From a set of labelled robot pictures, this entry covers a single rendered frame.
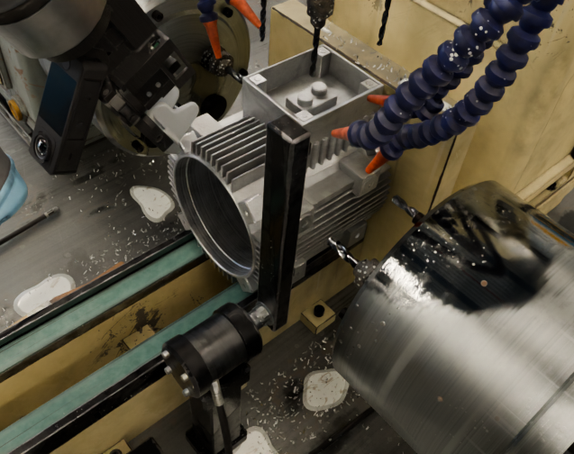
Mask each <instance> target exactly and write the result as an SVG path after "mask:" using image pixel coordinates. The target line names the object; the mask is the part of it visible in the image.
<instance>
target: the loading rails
mask: <svg viewBox="0 0 574 454"><path fill-rule="evenodd" d="M353 269H354V268H353V267H352V266H351V264H350V263H348V262H346V261H345V260H344V259H342V258H341V257H340V256H339V255H338V254H337V253H336V252H335V251H334V250H333V248H332V247H328V248H326V249H325V250H323V251H321V252H320V253H318V254H316V255H315V256H313V257H312V258H310V259H309V260H307V262H306V268H305V276H304V277H302V278H301V279H299V280H298V281H296V282H295V283H294V284H292V288H291V296H290V303H289V310H288V317H287V323H286V324H285V325H284V326H282V327H281V328H279V329H278V330H277V331H272V330H271V329H270V328H269V327H268V326H263V327H262V328H260V329H259V331H260V335H261V338H262V342H263V346H264V345H265V344H267V343H268V342H269V341H271V340H273V339H274V338H275V337H277V336H278V335H279V334H280V333H281V332H283V331H285V330H286V329H287V328H289V327H290V326H292V325H293V324H294V323H296V322H298V321H299V320H300V321H301V322H302V323H303V324H304V325H305V326H306V327H307V328H308V329H309V330H310V331H311V332H312V333H313V334H317V333H318V332H320V331H321V330H323V329H324V328H325V327H327V326H328V325H329V324H331V323H332V322H334V320H335V317H336V313H335V311H334V310H333V309H331V308H330V307H329V306H328V305H327V304H326V303H325V301H327V300H328V299H330V298H331V297H332V296H334V295H336V294H337V293H338V292H340V291H341V290H343V288H344V287H346V286H348V285H349V284H350V283H352V282H353V279H354V275H353ZM257 298H258V290H256V291H255V292H253V293H247V292H243V291H242V289H241V286H240V284H239V282H238V280H237V281H236V282H234V283H232V279H229V280H228V279H227V275H226V276H223V272H219V270H218V267H217V268H215V267H214V263H212V264H211V263H210V258H208V259H207V258H206V255H205V252H204V253H203V252H202V249H201V246H200V247H198V246H197V240H196V237H195V236H194V234H193V233H192V232H191V231H186V230H184V231H182V232H181V233H179V234H177V235H175V236H173V237H172V238H170V239H168V240H166V241H164V242H162V243H161V244H159V245H157V246H156V247H154V248H152V249H150V250H148V251H146V252H144V253H142V254H141V255H139V256H138V257H136V258H134V259H131V260H130V261H128V262H126V263H124V264H122V265H121V266H120V267H118V268H115V269H114V270H112V271H110V272H108V273H106V274H104V275H103V276H101V277H99V278H97V279H96V280H94V281H92V282H90V283H88V284H87V285H85V286H82V287H80V288H79V289H78V290H76V291H74V292H72V293H71V294H69V295H66V296H64V297H62V298H61V299H59V300H58V301H56V302H54V303H53V304H50V305H48V306H46V307H45V308H43V309H41V310H40V311H38V312H37V313H34V314H32V315H30V316H28V317H27V318H25V319H23V320H21V321H19V322H18V323H16V324H14V325H12V326H11V327H9V328H7V329H5V330H3V331H1V332H0V454H126V453H128V452H129V451H130V450H132V447H131V446H130V444H129V443H128V442H129V441H130V440H132V439H133V438H135V437H136V436H138V435H139V434H140V433H142V432H143V431H145V430H146V429H148V428H149V427H151V425H152V424H154V423H155V422H157V421H158V420H160V419H161V418H163V417H164V416H165V415H167V414H168V413H170V412H171V411H173V410H174V409H176V408H177V407H178V406H180V405H181V404H183V403H184V402H185V401H186V400H188V399H189V396H188V397H184V396H183V394H182V391H183V389H182V388H181V387H180V385H179V384H178V382H177V381H176V380H175V378H174V377H173V376H172V374H171V373H170V374H169V375H167V374H166V372H165V371H164V368H166V367H167V365H166V362H165V360H164V358H163V357H162V355H161V353H162V346H163V344H164V343H165V342H167V341H169V340H170V339H172V338H173V337H175V336H176V335H178V334H181V335H183V334H184V333H186V332H187V331H189V330H191V329H192V328H194V327H196V326H197V325H198V324H199V323H201V322H203V321H204V320H206V319H207V318H209V317H210V316H212V315H213V312H214V311H215V310H216V309H218V308H219V307H221V306H222V305H224V304H226V303H228V302H231V303H234V304H237V305H239V306H240V307H241V308H243V309H244V310H245V311H246V312H247V313H248V312H250V311H251V310H252V308H254V307H255V306H256V303H257Z"/></svg>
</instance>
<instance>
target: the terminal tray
mask: <svg viewBox="0 0 574 454"><path fill-rule="evenodd" d="M313 49H314V48H312V49H310V50H307V51H305V52H302V53H300V54H297V55H295V56H294V57H291V58H289V59H285V60H283V61H280V62H279V63H277V64H274V65H272V66H270V67H267V68H264V69H262V70H260V71H257V72H255V73H252V74H250V75H248V76H246V77H243V78H242V118H243V117H245V116H247V115H250V117H251V118H252V117H255V121H257V120H260V124H262V123H265V129H266V128H267V124H268V122H270V121H272V120H274V119H276V118H278V117H279V116H281V115H283V114H287V115H288V116H290V117H291V118H292V119H293V120H295V121H296V122H297V123H299V124H300V125H301V126H303V127H304V128H305V129H307V130H308V131H309V132H310V133H311V139H310V142H311V143H312V145H311V152H310V155H308V161H307V168H306V173H307V169H308V168H309V167H310V169H315V166H316V163H319V164H320V165H323V163H324V159H328V160H332V157H333V154H335V155H336V156H337V157H338V156H340V152H341V150H343V151H345V152H347V151H348V147H349V146H350V145H351V144H350V142H349V141H346V140H342V139H338V138H334V137H333V136H332V135H331V132H332V130H334V129H339V128H343V127H348V126H350V125H351V124H352V123H353V122H355V121H357V120H363V121H366V122H369V121H370V120H372V119H373V117H374V114H375V113H376V112H377V111H378V109H379V105H378V104H373V103H371V102H369V101H368V100H367V96H368V95H382V94H383V89H384V85H383V84H381V83H380V82H378V81H377V80H376V79H375V78H374V77H372V76H370V75H369V74H367V73H366V72H364V71H363V70H361V69H360V68H358V67H356V66H355V65H353V64H352V63H351V62H349V61H348V60H347V59H345V58H344V57H342V56H341V55H339V54H338V53H336V52H335V51H333V50H331V49H330V48H329V47H327V46H326V45H324V44H322V45H319V46H318V55H317V61H316V64H315V65H316V70H315V76H314V77H311V76H309V70H310V67H311V65H312V61H311V54H312V51H313ZM321 49H323V50H326V53H321V52H319V50H321ZM255 77H261V81H255V80H254V78H255ZM367 81H371V82H373V85H372V86H368V85H366V82H367ZM301 113H307V114H308V116H307V117H306V118H303V117H301V116H300V114H301ZM351 146H352V145H351ZM352 147H353V148H355V147H354V146H352Z"/></svg>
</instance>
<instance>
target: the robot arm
mask: <svg viewBox="0 0 574 454"><path fill-rule="evenodd" d="M0 36H1V37H2V38H3V39H4V40H6V41H7V42H8V43H9V44H10V45H12V46H13V47H14V48H15V49H16V50H18V51H19V52H20V53H21V54H23V55H24V56H26V57H28V58H31V59H46V60H48V61H51V63H50V70H49V74H48V77H47V81H46V85H45V88H44V91H43V95H42V99H41V105H40V109H39V112H38V116H37V120H36V123H35V126H34V130H33V134H32V140H31V144H30V148H29V152H30V153H31V155H32V156H33V157H34V158H35V159H36V160H37V161H38V162H39V163H40V164H41V166H42V167H43V168H44V169H45V170H46V171H47V172H48V173H49V174H50V175H51V176H53V175H70V174H76V173H77V167H78V164H79V161H80V158H81V155H82V152H83V149H84V146H85V143H86V139H87V135H88V131H89V128H90V125H91V122H92V119H93V116H94V113H95V109H96V105H97V101H98V99H99V100H100V101H101V102H102V103H103V104H105V105H106V106H107V107H108V108H109V109H110V110H111V111H112V112H113V113H114V114H115V115H116V116H118V117H119V118H120V119H121V120H122V121H123V122H124V123H125V124H127V125H128V126H129V127H130V128H131V127H132V126H133V125H134V126H135V127H136V128H137V129H138V130H139V131H140V132H141V133H142V134H143V135H145V136H146V137H147V138H148V139H149V140H150V141H151V142H152V143H153V144H155V145H156V146H157V147H158V148H159V149H160V150H161V151H163V152H164V153H167V154H178V153H179V152H180V151H182V149H181V148H180V147H179V143H180V140H181V139H182V137H183V136H184V134H185V133H186V131H187V129H188V128H189V127H190V125H191V124H192V122H193V121H194V120H195V118H196V117H197V115H198V111H199V109H198V105H197V104H196V103H194V102H190V103H187V104H184V105H182V106H180V107H179V108H176V109H173V107H174V105H175V104H176V102H177V100H178V98H179V89H180V88H181V87H182V86H183V85H184V84H185V83H186V82H187V81H188V80H189V79H190V78H191V77H192V76H193V75H194V74H195V73H196V71H195V70H194V69H193V68H192V66H191V65H190V64H189V63H188V61H187V60H186V58H185V57H184V56H183V55H182V53H181V52H180V51H179V50H178V48H177V47H176V45H175V44H174V43H173V42H172V40H171V39H170V38H169V37H168V36H167V35H165V34H164V33H163V32H161V31H160V30H159V29H158V28H157V27H156V25H155V24H154V23H153V21H152V20H151V19H150V17H149V16H148V15H147V14H146V13H145V12H144V11H143V10H142V8H141V7H140V6H139V4H138V3H137V2H136V1H135V0H0ZM159 39H160V42H159ZM174 51H175V52H176V54H177V55H178V56H179V58H180V59H181V60H182V61H183V63H184V64H185V65H186V67H185V68H184V69H183V70H182V71H181V72H180V73H179V74H178V75H177V74H176V73H175V72H176V71H177V70H178V69H179V68H180V67H181V65H180V64H179V63H178V61H177V60H176V59H174V58H172V57H171V56H170V55H171V54H172V53H173V52H174ZM27 195H28V188H27V185H26V184H25V182H24V180H23V178H22V177H21V175H20V174H19V172H18V171H17V169H16V168H15V164H14V160H13V159H12V157H11V156H10V155H8V154H5V153H4V151H3V150H2V148H1V147H0V225H1V224H2V223H3V222H5V221H7V220H8V219H10V218H11V217H12V216H13V215H14V214H15V213H16V212H17V211H18V210H19V209H20V208H21V207H22V206H23V204H24V202H25V201H26V198H27Z"/></svg>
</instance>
